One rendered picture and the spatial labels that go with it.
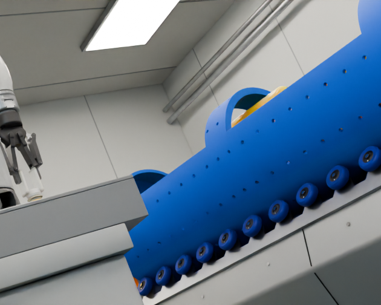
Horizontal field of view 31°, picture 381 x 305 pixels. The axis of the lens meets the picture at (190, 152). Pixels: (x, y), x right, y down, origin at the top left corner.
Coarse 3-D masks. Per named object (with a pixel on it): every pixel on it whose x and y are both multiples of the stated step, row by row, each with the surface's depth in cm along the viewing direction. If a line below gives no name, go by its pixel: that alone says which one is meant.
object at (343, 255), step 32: (320, 224) 123; (352, 224) 117; (256, 256) 134; (288, 256) 127; (320, 256) 122; (352, 256) 117; (192, 288) 147; (224, 288) 140; (256, 288) 132; (288, 288) 127; (320, 288) 123; (352, 288) 119
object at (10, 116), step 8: (8, 112) 187; (16, 112) 189; (0, 120) 186; (8, 120) 186; (16, 120) 188; (0, 128) 186; (8, 128) 188; (16, 128) 190; (0, 136) 186; (16, 136) 188; (24, 136) 190; (8, 144) 186; (16, 144) 188
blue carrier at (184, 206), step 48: (240, 96) 142; (288, 96) 122; (336, 96) 115; (240, 144) 131; (288, 144) 124; (336, 144) 119; (144, 192) 152; (192, 192) 141; (240, 192) 134; (288, 192) 130; (144, 240) 154; (192, 240) 148; (240, 240) 146
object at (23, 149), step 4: (20, 132) 189; (20, 136) 188; (20, 140) 188; (24, 140) 189; (24, 144) 188; (20, 148) 189; (24, 148) 188; (24, 152) 189; (28, 152) 188; (24, 156) 189; (28, 156) 188; (32, 156) 189; (28, 160) 188; (32, 160) 188; (28, 164) 189; (32, 164) 188; (36, 164) 188
